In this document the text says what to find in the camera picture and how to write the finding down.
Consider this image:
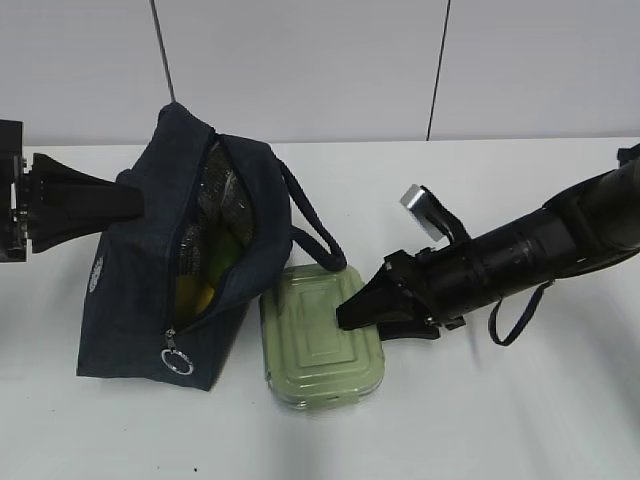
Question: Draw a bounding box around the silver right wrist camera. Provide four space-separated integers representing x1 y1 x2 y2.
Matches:
400 184 470 245

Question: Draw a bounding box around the green lidded lunch box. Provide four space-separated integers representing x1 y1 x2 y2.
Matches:
260 264 385 410

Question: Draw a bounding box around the green cucumber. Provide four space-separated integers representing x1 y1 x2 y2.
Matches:
206 222 253 289

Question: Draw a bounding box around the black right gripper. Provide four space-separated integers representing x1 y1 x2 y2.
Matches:
336 247 468 341

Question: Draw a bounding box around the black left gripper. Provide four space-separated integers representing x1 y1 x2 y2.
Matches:
1 120 144 261

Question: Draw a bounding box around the dark blue zip bag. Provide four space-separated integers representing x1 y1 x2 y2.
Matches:
76 102 347 391

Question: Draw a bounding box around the silver zipper pull ring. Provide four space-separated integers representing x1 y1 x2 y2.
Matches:
159 328 195 376

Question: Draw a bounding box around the yellow bread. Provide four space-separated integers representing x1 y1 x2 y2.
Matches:
175 274 215 318

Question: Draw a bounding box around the black strap cable loop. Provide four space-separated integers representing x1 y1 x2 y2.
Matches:
488 280 556 346

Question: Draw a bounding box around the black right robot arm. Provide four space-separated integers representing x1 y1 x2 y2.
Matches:
336 146 639 346

